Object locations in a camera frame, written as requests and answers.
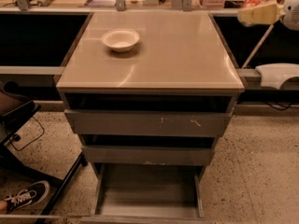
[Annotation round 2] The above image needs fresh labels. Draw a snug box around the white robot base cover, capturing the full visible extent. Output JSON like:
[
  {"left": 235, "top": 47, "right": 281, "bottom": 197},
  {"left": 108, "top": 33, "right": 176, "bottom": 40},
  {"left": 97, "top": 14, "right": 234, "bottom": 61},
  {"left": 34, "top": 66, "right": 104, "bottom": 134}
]
[{"left": 255, "top": 63, "right": 299, "bottom": 90}]

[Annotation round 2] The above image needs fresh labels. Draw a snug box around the black and white sneaker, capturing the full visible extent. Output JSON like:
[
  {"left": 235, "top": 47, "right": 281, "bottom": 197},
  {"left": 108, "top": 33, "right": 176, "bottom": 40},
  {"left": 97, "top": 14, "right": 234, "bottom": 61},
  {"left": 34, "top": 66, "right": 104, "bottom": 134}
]
[{"left": 0, "top": 180, "right": 50, "bottom": 214}]

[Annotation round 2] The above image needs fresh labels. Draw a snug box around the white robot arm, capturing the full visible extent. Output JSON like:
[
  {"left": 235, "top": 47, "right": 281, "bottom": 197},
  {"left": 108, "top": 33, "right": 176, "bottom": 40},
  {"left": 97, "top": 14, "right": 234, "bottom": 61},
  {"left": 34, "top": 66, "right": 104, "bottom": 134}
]
[{"left": 237, "top": 0, "right": 299, "bottom": 31}]

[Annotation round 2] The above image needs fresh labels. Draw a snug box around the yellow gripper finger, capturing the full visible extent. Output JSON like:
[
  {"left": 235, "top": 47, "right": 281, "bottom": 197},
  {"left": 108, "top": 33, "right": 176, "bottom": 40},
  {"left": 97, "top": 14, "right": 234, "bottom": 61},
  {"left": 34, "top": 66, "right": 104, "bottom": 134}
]
[{"left": 237, "top": 0, "right": 284, "bottom": 25}]

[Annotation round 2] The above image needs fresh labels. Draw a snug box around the grey middle drawer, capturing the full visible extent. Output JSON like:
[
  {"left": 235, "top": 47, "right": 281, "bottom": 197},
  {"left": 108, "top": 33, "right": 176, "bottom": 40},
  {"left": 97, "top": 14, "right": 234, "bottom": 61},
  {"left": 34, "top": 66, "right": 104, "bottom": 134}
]
[{"left": 82, "top": 146, "right": 215, "bottom": 166}]

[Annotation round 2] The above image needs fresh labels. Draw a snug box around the black floor cable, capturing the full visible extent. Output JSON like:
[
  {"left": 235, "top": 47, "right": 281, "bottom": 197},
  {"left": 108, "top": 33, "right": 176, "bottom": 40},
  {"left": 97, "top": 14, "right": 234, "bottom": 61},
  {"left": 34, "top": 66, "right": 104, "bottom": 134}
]
[{"left": 8, "top": 116, "right": 46, "bottom": 153}]

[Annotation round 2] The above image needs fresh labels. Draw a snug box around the white stick with black tip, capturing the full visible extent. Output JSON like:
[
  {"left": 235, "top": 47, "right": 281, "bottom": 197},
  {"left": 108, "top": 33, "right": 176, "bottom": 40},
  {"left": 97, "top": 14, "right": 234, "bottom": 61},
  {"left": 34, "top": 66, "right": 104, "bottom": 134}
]
[{"left": 241, "top": 24, "right": 274, "bottom": 69}]

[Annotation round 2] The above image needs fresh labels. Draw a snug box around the grey top drawer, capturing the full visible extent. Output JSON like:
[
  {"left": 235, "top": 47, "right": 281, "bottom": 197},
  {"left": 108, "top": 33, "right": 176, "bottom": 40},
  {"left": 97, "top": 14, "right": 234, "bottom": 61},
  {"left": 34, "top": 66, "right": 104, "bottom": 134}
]
[{"left": 64, "top": 109, "right": 232, "bottom": 137}]

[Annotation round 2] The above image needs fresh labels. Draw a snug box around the white paper bowl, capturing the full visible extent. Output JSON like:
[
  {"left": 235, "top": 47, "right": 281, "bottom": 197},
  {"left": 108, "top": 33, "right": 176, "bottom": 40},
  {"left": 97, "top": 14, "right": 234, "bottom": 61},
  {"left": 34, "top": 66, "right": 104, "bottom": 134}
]
[{"left": 101, "top": 29, "right": 140, "bottom": 53}]

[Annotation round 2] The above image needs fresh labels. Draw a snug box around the grey open bottom drawer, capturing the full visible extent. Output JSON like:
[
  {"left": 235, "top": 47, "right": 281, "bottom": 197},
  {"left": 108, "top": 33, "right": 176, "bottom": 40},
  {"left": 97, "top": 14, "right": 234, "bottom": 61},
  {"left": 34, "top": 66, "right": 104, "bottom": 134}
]
[{"left": 81, "top": 164, "right": 213, "bottom": 224}]

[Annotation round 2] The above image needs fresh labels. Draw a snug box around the grey drawer cabinet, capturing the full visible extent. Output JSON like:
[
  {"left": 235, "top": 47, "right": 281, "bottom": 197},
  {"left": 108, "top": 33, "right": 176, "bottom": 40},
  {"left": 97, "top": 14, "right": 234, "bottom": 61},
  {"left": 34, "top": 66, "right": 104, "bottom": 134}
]
[{"left": 53, "top": 10, "right": 248, "bottom": 173}]

